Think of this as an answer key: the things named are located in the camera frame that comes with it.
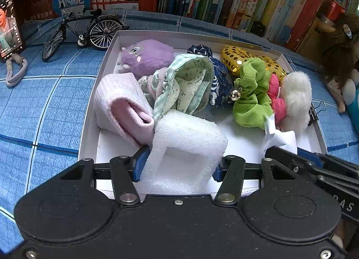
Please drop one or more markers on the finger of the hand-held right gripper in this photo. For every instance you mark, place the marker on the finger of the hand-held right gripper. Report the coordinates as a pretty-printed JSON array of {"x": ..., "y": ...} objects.
[
  {"x": 310, "y": 156},
  {"x": 289, "y": 158}
]

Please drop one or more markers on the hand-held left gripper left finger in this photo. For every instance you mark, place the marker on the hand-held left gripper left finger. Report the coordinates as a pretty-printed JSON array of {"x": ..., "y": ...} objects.
[{"x": 138, "y": 163}]

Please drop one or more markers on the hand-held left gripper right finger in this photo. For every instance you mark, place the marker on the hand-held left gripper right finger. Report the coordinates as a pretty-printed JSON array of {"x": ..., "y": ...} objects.
[{"x": 232, "y": 169}]

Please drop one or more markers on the white paper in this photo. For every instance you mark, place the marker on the white paper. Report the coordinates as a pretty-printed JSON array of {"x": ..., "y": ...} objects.
[
  {"x": 190, "y": 132},
  {"x": 280, "y": 141}
]

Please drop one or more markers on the white cardboard box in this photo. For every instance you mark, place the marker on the white cardboard box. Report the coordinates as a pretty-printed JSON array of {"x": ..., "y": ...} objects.
[{"x": 244, "y": 144}]

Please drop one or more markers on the pink scrunchie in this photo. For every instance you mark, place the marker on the pink scrunchie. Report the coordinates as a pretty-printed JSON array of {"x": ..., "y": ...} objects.
[{"x": 279, "y": 107}]

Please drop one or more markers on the white fluffy pompom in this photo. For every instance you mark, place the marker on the white fluffy pompom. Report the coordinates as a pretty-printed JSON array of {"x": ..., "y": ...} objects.
[{"x": 296, "y": 96}]

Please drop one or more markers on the green scrunchie with bell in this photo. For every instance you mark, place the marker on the green scrunchie with bell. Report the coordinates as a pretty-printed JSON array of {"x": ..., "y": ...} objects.
[{"x": 249, "y": 107}]

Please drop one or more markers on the pink sock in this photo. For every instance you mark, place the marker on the pink sock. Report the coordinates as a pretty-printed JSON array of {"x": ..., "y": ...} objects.
[{"x": 117, "y": 99}]

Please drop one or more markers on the navy floral scrunchie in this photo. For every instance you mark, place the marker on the navy floral scrunchie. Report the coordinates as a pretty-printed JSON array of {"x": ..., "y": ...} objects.
[{"x": 220, "y": 82}]

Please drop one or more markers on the green floral cloth pouch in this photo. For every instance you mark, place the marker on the green floral cloth pouch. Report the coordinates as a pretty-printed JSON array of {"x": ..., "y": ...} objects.
[{"x": 190, "y": 79}]

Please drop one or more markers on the purple plush toy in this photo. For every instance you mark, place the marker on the purple plush toy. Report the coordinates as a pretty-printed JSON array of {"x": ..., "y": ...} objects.
[{"x": 151, "y": 56}]

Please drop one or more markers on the gold sequin scrunchie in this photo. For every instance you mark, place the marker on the gold sequin scrunchie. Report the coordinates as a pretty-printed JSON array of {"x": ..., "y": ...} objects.
[{"x": 232, "y": 56}]

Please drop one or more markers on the black binder clip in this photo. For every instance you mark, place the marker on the black binder clip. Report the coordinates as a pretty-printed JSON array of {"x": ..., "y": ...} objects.
[{"x": 313, "y": 114}]

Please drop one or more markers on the blue cat plush toy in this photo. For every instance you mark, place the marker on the blue cat plush toy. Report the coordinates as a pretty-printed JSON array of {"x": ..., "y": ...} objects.
[{"x": 354, "y": 93}]

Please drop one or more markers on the blue checkered tablecloth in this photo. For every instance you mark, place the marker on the blue checkered tablecloth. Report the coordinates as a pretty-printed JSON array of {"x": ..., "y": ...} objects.
[{"x": 56, "y": 107}]

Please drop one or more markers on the brown monkey doll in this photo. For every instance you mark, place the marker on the brown monkey doll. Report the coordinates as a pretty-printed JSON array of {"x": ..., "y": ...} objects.
[{"x": 339, "y": 51}]

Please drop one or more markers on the black miniature bicycle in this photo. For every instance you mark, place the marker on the black miniature bicycle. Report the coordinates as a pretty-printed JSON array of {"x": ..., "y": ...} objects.
[{"x": 96, "y": 12}]

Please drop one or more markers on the blue round sign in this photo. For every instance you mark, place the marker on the blue round sign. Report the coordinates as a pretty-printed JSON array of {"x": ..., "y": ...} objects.
[{"x": 70, "y": 0}]

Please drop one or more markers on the smartphone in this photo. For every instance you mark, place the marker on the smartphone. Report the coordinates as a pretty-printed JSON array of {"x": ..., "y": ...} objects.
[{"x": 11, "y": 23}]

